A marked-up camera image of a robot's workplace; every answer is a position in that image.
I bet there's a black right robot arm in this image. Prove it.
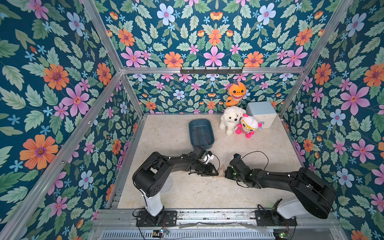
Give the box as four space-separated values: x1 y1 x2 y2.
225 155 337 219

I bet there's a clear protractor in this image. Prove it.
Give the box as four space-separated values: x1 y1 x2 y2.
161 176 174 193

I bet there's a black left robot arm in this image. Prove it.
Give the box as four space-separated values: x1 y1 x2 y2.
132 147 219 218

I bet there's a light blue small cabinet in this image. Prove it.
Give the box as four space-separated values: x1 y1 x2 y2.
246 102 277 129

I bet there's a white dog plush toy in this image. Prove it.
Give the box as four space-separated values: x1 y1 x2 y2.
219 106 246 136

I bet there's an orange dinosaur plush toy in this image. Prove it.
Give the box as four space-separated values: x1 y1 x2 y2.
225 82 247 108

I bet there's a teal plastic storage box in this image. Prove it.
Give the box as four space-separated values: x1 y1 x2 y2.
189 119 215 150

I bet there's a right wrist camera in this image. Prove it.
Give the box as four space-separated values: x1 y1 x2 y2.
234 154 242 160

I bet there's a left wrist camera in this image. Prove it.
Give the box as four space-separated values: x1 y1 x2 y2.
192 146 214 165

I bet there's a small pink triangle ruler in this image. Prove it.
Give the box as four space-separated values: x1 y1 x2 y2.
218 168 227 178

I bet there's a pink white doll plush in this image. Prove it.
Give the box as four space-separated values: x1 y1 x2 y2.
235 114 263 139

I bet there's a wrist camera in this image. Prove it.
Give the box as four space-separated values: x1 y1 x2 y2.
192 146 214 165
234 154 242 160

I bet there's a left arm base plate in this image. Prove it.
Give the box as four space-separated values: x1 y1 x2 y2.
136 210 178 228

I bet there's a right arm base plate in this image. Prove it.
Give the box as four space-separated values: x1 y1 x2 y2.
255 210 298 227

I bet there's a pink stencil ruler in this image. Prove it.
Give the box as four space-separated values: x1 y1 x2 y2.
198 126 205 146

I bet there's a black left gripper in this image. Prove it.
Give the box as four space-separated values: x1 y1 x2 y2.
193 160 219 177

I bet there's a black hook rail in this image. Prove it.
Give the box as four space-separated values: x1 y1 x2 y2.
180 67 244 75

